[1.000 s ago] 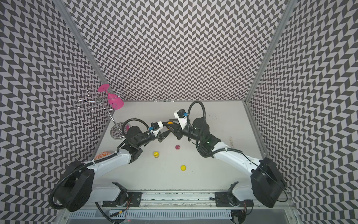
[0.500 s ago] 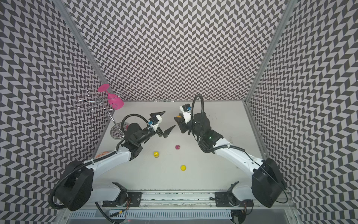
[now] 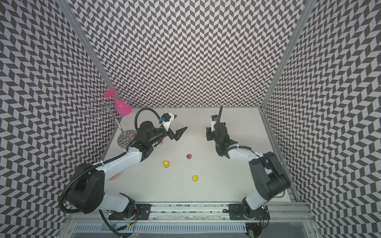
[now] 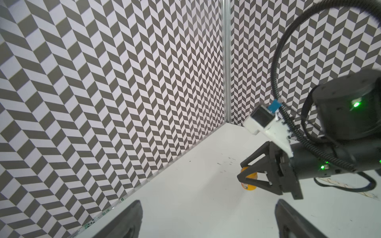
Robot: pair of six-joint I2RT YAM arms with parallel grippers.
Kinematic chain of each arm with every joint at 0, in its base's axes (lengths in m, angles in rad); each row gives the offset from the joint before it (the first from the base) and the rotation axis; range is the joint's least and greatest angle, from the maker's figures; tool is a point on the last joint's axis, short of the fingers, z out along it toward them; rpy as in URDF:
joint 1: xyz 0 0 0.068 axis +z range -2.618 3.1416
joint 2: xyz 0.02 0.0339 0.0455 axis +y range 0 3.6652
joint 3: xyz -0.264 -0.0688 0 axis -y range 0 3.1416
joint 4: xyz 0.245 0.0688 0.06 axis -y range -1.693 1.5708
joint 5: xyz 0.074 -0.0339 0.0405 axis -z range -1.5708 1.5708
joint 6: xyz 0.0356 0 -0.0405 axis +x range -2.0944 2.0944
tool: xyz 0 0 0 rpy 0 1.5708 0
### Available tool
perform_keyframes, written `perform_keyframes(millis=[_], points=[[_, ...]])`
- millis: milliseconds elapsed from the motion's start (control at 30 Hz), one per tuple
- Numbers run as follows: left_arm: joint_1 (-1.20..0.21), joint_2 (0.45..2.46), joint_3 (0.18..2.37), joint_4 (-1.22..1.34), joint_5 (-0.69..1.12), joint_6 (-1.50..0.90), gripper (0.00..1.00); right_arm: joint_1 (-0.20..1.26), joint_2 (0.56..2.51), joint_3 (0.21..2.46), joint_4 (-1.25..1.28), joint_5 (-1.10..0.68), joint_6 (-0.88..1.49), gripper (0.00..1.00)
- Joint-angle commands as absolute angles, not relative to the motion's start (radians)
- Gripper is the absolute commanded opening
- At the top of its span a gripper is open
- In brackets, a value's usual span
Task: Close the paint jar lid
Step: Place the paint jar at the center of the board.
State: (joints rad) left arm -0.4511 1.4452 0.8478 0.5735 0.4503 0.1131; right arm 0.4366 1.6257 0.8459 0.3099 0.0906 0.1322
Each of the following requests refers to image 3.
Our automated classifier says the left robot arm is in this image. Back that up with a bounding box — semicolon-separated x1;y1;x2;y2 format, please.
58;108;187;219

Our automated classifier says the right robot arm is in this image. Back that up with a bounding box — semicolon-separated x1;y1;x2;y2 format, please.
206;106;291;220

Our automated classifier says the pink plastic wine glass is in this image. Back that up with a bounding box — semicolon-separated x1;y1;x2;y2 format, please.
104;89;132;117

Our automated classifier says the orange patterned plate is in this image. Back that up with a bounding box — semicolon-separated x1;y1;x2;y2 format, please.
109;173;119;181

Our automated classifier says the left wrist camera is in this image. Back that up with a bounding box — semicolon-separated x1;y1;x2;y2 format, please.
160;113;173;128

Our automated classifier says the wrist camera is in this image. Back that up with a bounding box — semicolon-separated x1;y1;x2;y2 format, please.
211;115;218;132
160;113;173;128

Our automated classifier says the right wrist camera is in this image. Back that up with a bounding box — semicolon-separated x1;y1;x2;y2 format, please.
211;115;218;132

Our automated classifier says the chrome wire glass rack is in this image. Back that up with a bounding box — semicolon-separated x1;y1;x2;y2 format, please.
77;96;137;148

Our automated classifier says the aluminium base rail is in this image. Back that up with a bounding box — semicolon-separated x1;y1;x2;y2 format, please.
68;202;316;224

